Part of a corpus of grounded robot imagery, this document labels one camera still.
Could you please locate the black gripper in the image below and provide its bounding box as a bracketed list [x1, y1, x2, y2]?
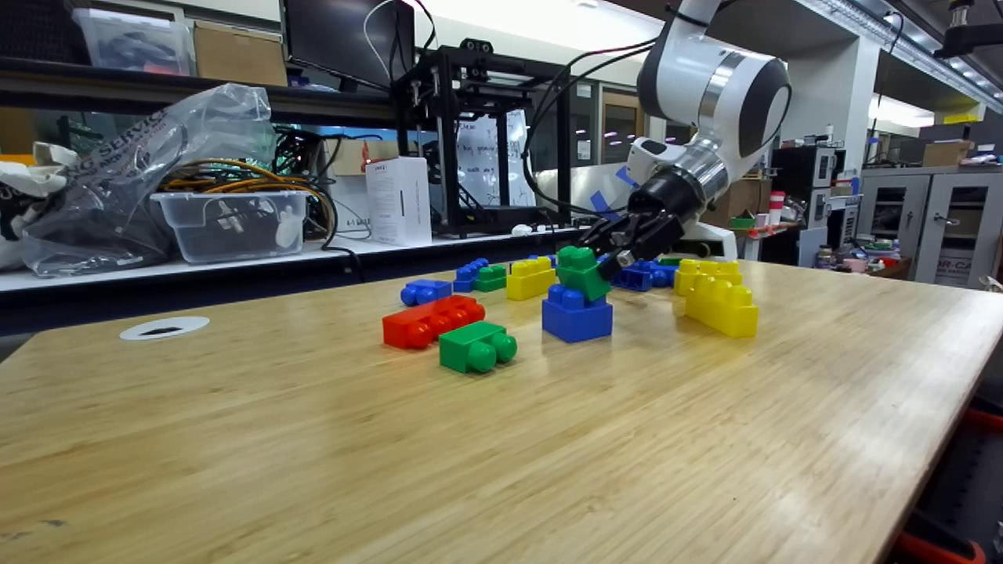
[575, 153, 731, 282]

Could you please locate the green square toy block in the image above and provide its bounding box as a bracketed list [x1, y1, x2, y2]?
[550, 242, 614, 309]
[435, 321, 519, 376]

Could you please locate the yellow toy block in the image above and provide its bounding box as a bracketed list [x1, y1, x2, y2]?
[683, 272, 762, 342]
[673, 254, 744, 294]
[503, 254, 561, 305]

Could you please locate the blue square toy block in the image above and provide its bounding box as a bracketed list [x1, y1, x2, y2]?
[539, 282, 616, 347]

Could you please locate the large brown cardboard box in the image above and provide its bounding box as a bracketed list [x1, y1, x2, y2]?
[727, 173, 774, 236]

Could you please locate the black equipment box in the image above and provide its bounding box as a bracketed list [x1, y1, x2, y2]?
[778, 144, 841, 205]

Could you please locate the small blue toy block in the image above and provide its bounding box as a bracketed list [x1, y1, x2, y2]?
[397, 277, 454, 311]

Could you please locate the red toy block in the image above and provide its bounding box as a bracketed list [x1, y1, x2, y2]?
[380, 293, 487, 350]

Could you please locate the white cardboard box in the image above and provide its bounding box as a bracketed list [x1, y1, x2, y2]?
[362, 153, 435, 249]

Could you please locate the grey metal cabinet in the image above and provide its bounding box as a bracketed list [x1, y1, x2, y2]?
[855, 168, 1003, 293]

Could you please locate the small brown cardboard box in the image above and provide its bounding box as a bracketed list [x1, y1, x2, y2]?
[918, 139, 977, 173]

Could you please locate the black monitor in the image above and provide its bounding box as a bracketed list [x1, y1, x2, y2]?
[279, 0, 421, 94]

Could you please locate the clear plastic container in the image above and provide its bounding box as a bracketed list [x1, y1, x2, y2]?
[150, 186, 313, 267]

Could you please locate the white topped side bench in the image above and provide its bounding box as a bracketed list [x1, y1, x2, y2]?
[0, 229, 605, 338]

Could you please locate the red chair base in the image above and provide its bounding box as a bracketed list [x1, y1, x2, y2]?
[891, 400, 1003, 564]

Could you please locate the clear plastic bag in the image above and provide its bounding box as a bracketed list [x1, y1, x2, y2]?
[11, 82, 279, 278]

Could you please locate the clear plastic storage bin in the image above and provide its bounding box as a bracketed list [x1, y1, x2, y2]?
[73, 7, 198, 78]

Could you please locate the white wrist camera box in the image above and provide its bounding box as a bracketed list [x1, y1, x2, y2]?
[683, 218, 740, 264]

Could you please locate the black 3D printer frame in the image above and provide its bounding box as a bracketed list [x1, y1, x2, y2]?
[401, 42, 575, 242]

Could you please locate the yellow cable bundle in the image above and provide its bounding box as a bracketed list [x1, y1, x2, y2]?
[158, 153, 341, 249]

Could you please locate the white table cable grommet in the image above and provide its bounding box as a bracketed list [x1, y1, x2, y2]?
[115, 314, 213, 344]

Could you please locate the black wall shelf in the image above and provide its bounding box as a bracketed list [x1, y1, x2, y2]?
[0, 54, 403, 118]

